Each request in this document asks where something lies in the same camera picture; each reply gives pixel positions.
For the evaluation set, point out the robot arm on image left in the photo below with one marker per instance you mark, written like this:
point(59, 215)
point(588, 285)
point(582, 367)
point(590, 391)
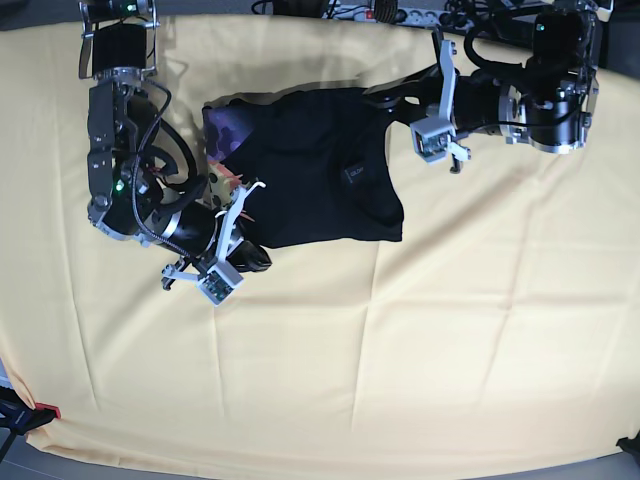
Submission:
point(144, 182)

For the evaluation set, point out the black clamp at corner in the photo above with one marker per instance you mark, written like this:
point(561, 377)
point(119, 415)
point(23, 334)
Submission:
point(630, 446)

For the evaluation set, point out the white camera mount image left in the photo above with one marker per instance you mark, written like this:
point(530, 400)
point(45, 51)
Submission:
point(215, 277)

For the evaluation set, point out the white power strip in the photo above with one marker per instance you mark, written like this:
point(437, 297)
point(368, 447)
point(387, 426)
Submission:
point(425, 16)

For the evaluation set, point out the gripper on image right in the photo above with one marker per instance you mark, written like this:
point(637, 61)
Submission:
point(417, 96)

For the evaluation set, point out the black T-shirt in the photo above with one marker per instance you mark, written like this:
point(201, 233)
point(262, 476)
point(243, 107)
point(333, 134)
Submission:
point(322, 157)

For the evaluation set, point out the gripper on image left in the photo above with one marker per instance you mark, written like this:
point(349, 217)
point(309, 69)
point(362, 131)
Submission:
point(196, 228)

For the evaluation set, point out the yellow table cloth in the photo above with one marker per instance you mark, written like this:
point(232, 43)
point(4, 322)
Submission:
point(500, 335)

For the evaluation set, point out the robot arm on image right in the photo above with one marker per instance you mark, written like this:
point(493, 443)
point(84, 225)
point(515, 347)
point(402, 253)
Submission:
point(547, 102)

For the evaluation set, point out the red and black clamp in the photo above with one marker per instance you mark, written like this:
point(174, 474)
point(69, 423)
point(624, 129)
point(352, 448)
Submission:
point(18, 418)

